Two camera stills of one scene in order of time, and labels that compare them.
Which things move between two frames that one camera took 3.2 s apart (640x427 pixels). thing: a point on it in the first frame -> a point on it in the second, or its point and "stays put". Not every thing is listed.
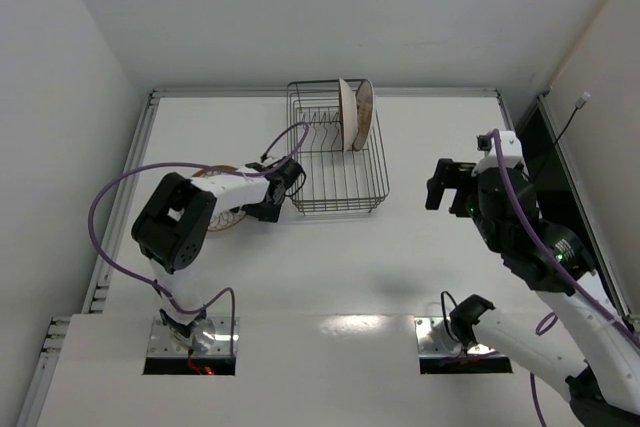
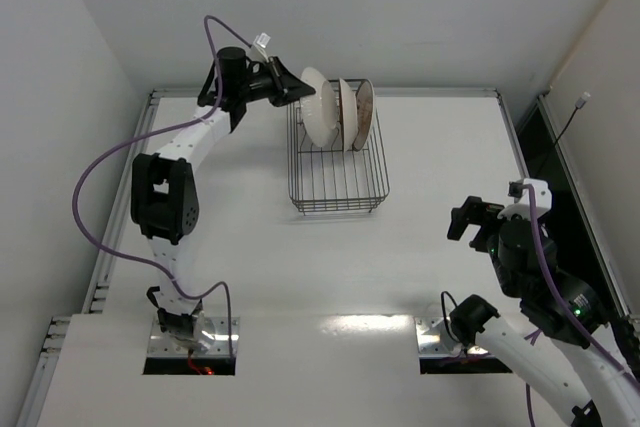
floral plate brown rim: [227, 218] -> [319, 111]
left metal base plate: [163, 342] stays put
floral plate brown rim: [365, 103] stays put
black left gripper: [270, 210] -> [275, 82]
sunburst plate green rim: [349, 115] stays put
